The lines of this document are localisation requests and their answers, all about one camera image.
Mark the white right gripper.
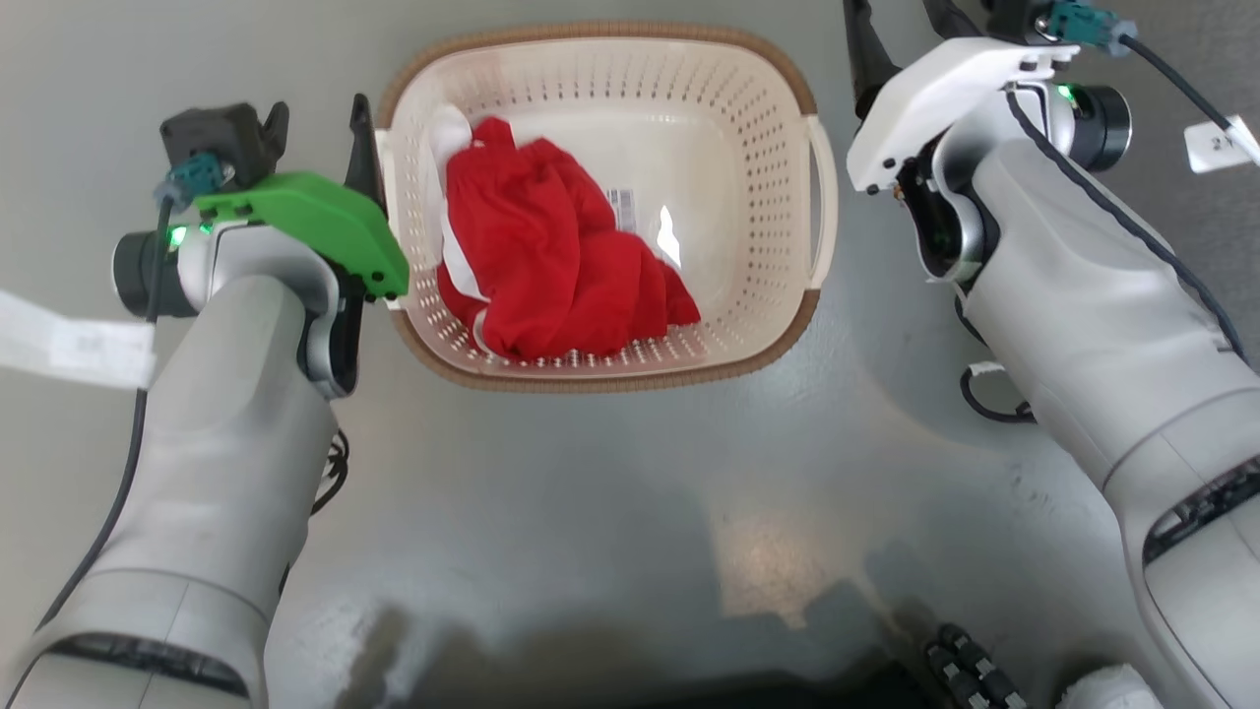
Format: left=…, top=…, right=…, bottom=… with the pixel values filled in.
left=844, top=0, right=1079, bottom=193

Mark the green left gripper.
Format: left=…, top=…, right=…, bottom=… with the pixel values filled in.
left=194, top=94, right=410, bottom=301

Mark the cream perforated laundry basket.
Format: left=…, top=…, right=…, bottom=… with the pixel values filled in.
left=374, top=22, right=840, bottom=395

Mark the white garment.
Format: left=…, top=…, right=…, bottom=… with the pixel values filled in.
left=428, top=103, right=493, bottom=355

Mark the red garment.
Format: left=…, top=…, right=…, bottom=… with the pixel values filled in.
left=436, top=116, right=703, bottom=362

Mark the black cable with teal connector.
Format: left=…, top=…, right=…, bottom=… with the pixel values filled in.
left=34, top=153, right=237, bottom=631
left=1048, top=0, right=1236, bottom=134

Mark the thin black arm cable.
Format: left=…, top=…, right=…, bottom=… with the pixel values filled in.
left=1004, top=89, right=1251, bottom=365

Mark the black cable loop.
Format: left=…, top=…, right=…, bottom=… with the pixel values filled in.
left=960, top=362, right=1037, bottom=424
left=310, top=428, right=352, bottom=518

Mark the white paper cable tag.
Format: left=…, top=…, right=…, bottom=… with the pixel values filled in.
left=0, top=289, right=158, bottom=390
left=1184, top=116, right=1260, bottom=175

